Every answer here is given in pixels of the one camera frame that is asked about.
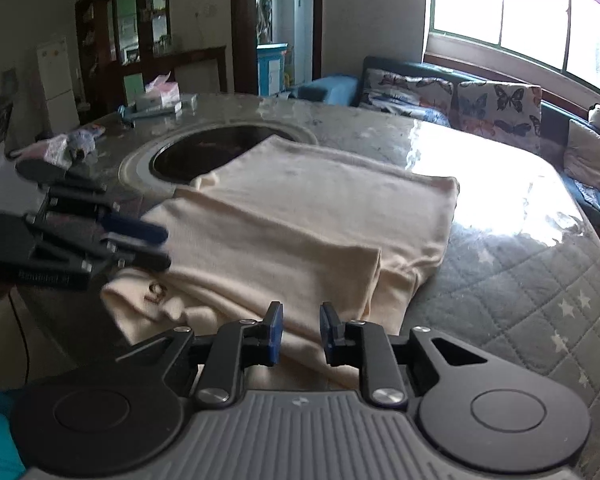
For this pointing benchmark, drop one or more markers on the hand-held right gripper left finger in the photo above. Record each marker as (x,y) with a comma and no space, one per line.
(274,335)

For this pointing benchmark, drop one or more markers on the plain beige cushion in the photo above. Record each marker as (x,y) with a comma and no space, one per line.
(592,155)

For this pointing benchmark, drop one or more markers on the green box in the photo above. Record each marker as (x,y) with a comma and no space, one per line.
(133,89)

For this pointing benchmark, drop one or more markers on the small blue item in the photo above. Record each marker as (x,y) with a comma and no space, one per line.
(130,112)

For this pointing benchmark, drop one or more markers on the pink tissue pack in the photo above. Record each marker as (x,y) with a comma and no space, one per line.
(162,90)

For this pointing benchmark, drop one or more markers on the dark wooden cabinet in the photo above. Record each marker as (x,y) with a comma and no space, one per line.
(100,35)

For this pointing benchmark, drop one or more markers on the flat white box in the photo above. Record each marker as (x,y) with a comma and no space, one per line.
(157,105)

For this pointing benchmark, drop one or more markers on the blue and white cabinet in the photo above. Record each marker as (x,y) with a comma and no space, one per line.
(271,70)

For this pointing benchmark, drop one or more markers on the blue stool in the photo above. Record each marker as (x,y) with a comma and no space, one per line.
(327,89)

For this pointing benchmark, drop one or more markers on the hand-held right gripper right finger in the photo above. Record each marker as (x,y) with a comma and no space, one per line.
(330,335)

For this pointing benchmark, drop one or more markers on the crumpled plastic bag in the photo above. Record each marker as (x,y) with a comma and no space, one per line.
(62,147)

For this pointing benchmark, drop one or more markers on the window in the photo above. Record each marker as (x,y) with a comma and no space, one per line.
(520,5)

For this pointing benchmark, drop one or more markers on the white refrigerator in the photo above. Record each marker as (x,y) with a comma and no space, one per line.
(55,80)

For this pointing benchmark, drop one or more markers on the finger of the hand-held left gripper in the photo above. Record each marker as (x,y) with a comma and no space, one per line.
(135,230)
(145,261)

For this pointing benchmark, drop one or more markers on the dark wooden door frame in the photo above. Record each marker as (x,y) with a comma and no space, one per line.
(242,25)

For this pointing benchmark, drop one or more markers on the cream shirt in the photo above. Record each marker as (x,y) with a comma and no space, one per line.
(305,220)

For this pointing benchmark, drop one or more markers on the dark teal sofa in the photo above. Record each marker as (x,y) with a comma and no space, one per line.
(405,66)

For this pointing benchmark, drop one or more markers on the grey quilted star cover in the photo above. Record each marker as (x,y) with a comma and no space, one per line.
(520,300)

